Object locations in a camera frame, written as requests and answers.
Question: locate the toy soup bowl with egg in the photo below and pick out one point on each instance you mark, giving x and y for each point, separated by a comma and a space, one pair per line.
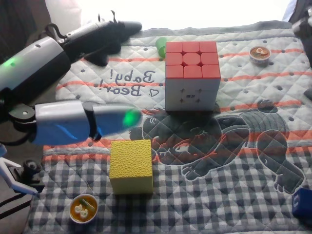
259, 55

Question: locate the yellow textured block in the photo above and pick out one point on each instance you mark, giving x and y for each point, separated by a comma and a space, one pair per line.
130, 165

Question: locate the small green cylinder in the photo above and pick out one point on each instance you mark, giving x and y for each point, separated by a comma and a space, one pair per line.
160, 47

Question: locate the blue block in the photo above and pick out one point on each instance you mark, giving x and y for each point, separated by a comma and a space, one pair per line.
303, 202

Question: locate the orange and green block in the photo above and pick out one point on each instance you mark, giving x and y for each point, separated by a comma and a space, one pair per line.
192, 73

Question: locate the white bracket with black knob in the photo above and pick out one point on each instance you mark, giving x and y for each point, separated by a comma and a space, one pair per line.
9, 178

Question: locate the grey quilt with bear print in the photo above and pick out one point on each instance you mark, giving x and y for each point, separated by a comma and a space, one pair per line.
243, 170

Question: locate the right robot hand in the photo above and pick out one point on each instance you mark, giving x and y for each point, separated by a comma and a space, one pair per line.
301, 25

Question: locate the toy soup bowl with greens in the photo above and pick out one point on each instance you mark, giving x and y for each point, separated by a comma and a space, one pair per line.
83, 208

